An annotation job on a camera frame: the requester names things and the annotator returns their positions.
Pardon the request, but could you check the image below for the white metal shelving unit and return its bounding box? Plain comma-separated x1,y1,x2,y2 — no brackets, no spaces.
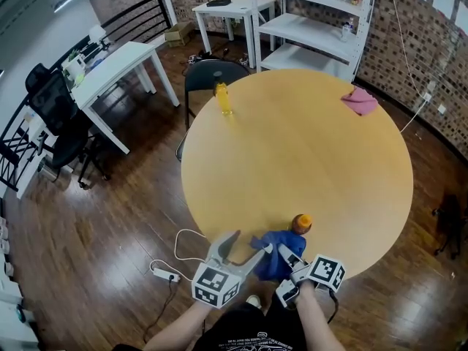
247,0,377,83

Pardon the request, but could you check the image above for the long white desk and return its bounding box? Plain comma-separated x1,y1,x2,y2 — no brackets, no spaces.
61,41,181,155

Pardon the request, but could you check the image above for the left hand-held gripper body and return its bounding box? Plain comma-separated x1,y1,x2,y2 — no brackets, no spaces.
191,258,245,310

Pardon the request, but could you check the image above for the black floor cable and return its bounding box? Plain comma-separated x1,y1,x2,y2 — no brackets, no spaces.
142,279,176,343

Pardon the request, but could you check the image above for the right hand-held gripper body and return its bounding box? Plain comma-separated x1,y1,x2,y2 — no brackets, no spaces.
276,254,347,309

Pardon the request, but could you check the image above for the person's black printed shirt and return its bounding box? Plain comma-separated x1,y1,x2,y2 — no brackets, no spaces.
113,290,312,351

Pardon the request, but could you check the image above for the pink cloth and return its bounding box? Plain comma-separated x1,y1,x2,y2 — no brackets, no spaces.
340,87,380,117

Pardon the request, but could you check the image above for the black mesh office chair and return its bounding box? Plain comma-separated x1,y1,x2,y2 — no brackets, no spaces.
24,63,113,190

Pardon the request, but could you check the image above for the yellow juice bottle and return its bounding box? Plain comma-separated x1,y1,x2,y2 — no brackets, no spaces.
214,81,235,116

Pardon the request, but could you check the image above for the white hanging wall cable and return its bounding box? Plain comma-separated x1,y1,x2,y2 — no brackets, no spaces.
387,0,434,134

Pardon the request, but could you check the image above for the metal trash bin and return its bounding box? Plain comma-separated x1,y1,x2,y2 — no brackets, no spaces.
38,159,63,182

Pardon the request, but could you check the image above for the person's left forearm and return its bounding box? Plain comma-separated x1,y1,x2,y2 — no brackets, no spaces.
142,300,216,351

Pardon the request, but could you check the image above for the black wheeled chair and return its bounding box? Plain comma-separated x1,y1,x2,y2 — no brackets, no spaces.
431,194,468,261

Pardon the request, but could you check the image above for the small white table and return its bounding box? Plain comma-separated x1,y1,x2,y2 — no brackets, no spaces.
192,0,277,69

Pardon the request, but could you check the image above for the person's right forearm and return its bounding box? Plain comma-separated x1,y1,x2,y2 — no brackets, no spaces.
294,279,347,351

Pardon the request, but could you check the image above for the black folding chair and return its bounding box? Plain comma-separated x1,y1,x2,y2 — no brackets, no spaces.
175,58,252,164

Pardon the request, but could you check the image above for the blue cloth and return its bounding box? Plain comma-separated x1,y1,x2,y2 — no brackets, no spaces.
246,229,307,282

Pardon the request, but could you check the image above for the white plant pot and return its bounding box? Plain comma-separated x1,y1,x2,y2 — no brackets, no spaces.
61,51,86,80

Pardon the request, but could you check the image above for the white desk lamp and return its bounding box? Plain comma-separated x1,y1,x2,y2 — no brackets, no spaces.
88,24,110,47

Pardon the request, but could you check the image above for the cardboard box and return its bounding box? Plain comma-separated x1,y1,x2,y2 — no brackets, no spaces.
164,22,195,48

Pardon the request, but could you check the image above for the brown bottle with orange cap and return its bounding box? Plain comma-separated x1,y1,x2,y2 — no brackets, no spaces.
290,213,313,236

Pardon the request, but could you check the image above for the white power strip with cable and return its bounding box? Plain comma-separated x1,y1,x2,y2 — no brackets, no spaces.
149,228,209,283

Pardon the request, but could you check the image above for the black metal railing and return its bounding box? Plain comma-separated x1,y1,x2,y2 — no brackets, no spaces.
0,0,173,193

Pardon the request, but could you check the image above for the clear water bottle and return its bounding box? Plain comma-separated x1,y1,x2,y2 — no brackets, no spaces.
340,17,355,42

